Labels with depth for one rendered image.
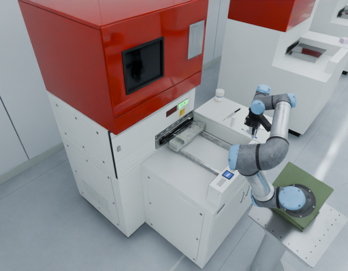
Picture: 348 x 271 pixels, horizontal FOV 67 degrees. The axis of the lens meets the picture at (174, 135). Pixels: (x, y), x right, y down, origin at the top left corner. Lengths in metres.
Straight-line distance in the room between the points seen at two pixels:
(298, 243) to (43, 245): 1.99
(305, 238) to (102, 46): 1.45
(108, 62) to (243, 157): 0.74
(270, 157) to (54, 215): 2.16
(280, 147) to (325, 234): 0.76
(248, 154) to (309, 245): 0.74
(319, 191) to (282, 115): 0.57
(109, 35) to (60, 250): 1.88
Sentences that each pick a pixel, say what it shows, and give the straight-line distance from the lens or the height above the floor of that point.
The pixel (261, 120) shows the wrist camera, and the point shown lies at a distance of 1.63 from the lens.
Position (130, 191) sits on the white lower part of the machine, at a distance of 1.99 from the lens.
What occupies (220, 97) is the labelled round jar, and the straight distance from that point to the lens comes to 2.27.
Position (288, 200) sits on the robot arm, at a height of 1.08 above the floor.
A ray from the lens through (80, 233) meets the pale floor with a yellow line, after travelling 2.62.
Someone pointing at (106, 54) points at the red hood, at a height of 1.69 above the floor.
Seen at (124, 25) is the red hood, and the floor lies 1.79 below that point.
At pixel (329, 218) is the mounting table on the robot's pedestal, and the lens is 1.88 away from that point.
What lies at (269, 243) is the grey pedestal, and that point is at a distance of 1.99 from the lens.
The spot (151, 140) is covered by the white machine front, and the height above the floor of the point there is 0.96.
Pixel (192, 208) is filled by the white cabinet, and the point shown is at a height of 0.74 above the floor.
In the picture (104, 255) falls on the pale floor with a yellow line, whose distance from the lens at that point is 2.46.
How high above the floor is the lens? 2.17
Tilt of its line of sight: 40 degrees down
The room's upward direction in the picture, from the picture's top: 2 degrees clockwise
